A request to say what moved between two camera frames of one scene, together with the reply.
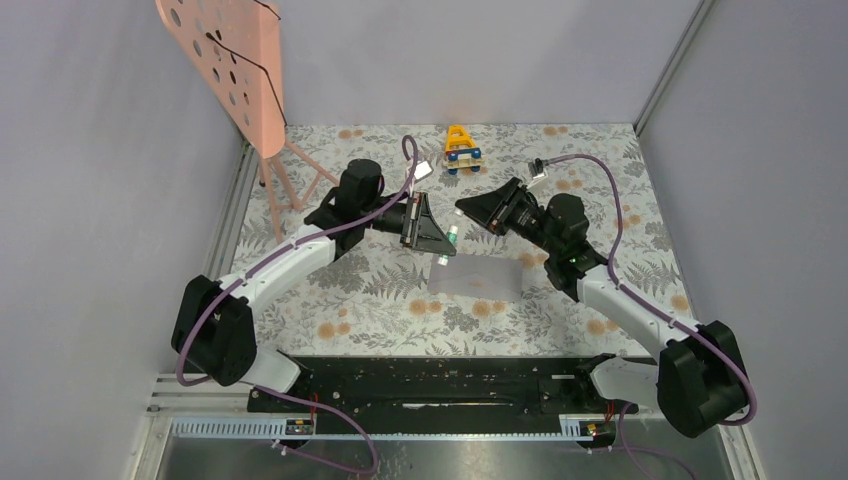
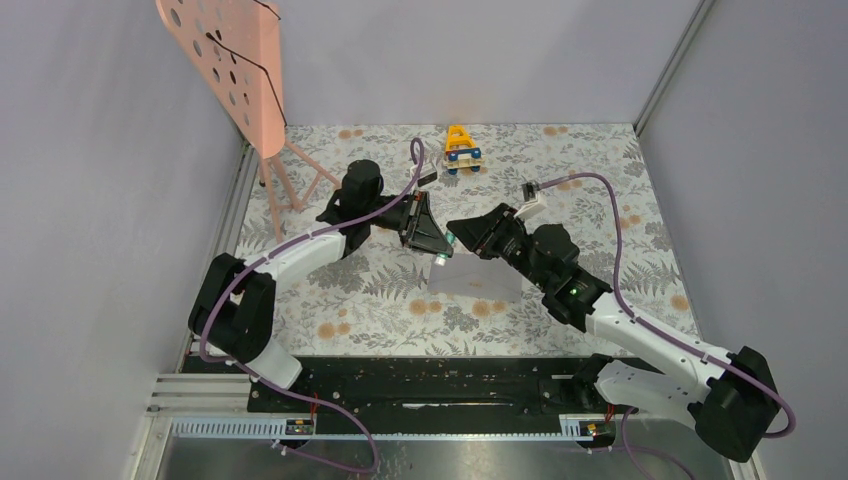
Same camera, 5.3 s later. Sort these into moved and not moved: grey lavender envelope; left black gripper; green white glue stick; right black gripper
Moved: right black gripper
Not moved: green white glue stick; left black gripper; grey lavender envelope
